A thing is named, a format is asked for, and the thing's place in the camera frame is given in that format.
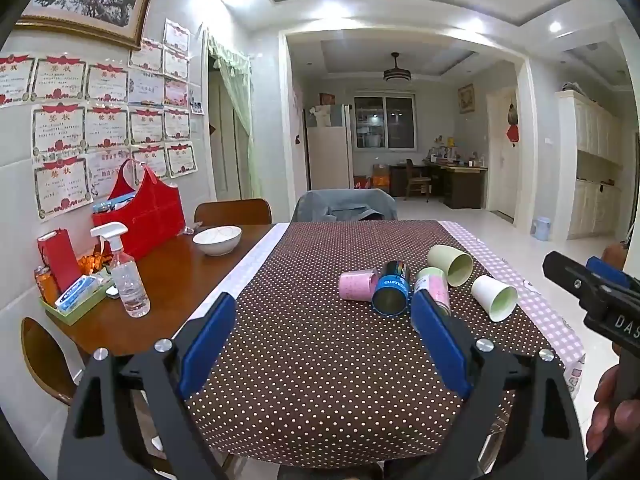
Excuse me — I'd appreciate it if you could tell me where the pale green cup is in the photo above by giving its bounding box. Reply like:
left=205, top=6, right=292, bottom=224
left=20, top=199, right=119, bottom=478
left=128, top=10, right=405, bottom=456
left=427, top=245, right=474, bottom=287

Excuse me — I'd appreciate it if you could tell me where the white paper cup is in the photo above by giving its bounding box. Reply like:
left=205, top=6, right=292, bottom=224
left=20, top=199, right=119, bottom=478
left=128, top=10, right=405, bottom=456
left=472, top=275, right=518, bottom=323

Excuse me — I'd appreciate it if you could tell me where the pink green clear-wrapped cup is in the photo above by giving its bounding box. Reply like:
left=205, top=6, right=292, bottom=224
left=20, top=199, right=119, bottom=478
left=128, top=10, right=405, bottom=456
left=413, top=266, right=451, bottom=316

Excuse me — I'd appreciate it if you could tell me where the person's right hand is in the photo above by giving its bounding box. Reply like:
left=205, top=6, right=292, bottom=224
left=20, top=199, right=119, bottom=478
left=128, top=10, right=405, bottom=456
left=586, top=365, right=640, bottom=453

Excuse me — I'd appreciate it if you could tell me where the light blue bin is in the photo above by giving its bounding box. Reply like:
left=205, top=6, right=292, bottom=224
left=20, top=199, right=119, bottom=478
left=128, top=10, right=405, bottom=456
left=530, top=217, right=551, bottom=242

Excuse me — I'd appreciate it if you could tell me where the wooden chair near left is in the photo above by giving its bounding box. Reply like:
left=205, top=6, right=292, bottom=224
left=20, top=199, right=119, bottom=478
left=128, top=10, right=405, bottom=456
left=21, top=318, right=80, bottom=408

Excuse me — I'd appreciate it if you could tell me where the green tray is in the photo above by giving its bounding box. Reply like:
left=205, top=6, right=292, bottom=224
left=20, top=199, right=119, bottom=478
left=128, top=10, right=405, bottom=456
left=39, top=273, right=114, bottom=326

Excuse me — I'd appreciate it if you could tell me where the white cabinet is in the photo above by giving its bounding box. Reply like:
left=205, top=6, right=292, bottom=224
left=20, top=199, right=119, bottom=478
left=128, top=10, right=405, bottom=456
left=553, top=90, right=622, bottom=240

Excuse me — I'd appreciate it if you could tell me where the clear spray bottle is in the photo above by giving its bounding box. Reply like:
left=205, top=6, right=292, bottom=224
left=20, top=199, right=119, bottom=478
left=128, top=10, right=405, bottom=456
left=91, top=222, right=151, bottom=318

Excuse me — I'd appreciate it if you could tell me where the blue white tissue pack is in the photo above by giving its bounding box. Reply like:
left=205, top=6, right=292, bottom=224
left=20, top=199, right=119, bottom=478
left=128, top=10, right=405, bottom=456
left=54, top=274, right=103, bottom=312

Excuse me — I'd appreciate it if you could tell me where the orange can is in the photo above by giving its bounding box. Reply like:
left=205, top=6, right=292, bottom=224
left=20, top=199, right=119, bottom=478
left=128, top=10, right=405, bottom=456
left=34, top=264, right=60, bottom=306

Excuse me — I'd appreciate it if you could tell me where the dark wooden desk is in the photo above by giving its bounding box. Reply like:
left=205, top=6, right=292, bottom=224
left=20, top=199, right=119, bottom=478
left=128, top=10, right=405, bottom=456
left=388, top=162, right=487, bottom=209

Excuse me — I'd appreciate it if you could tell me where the red envelope box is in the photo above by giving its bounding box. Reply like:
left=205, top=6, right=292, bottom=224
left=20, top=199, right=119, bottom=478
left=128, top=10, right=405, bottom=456
left=37, top=229, right=81, bottom=292

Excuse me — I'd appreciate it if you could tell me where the blue and black can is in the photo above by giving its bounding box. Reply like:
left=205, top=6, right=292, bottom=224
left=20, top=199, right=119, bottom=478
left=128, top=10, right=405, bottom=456
left=371, top=260, right=410, bottom=318

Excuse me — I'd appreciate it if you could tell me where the brown polka dot tablecloth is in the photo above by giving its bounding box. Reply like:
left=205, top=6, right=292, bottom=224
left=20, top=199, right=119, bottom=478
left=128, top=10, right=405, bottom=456
left=171, top=219, right=586, bottom=469

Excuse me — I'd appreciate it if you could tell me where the wooden desk chair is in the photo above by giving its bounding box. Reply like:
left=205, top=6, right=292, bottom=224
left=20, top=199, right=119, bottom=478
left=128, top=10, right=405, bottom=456
left=405, top=158, right=431, bottom=202

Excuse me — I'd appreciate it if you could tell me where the red tote bag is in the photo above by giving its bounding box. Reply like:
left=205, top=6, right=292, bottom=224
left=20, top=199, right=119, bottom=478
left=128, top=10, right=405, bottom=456
left=92, top=158, right=186, bottom=260

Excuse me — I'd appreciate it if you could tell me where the white ceramic bowl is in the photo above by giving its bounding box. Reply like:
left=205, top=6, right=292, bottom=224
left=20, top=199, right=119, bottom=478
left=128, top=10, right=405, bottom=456
left=192, top=226, right=242, bottom=257

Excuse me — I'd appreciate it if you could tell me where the wooden chair far side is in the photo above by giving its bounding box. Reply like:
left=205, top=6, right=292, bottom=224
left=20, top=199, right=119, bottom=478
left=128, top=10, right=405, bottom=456
left=194, top=198, right=272, bottom=226

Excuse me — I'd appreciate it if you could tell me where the grey cloth covered chair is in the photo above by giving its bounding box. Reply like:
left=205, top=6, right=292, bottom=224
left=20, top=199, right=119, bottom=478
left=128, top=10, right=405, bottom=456
left=292, top=188, right=398, bottom=223

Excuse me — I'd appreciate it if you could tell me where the ceiling fan lamp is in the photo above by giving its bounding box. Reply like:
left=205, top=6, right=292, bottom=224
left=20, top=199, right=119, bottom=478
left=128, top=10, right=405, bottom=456
left=383, top=52, right=412, bottom=81

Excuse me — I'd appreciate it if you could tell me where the white refrigerator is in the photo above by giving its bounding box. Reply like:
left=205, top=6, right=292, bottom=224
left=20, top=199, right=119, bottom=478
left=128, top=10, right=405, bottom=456
left=306, top=105, right=354, bottom=190

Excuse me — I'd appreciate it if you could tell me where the framed blossom painting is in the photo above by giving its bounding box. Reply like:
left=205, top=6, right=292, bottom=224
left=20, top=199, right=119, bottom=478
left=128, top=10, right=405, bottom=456
left=16, top=0, right=151, bottom=50

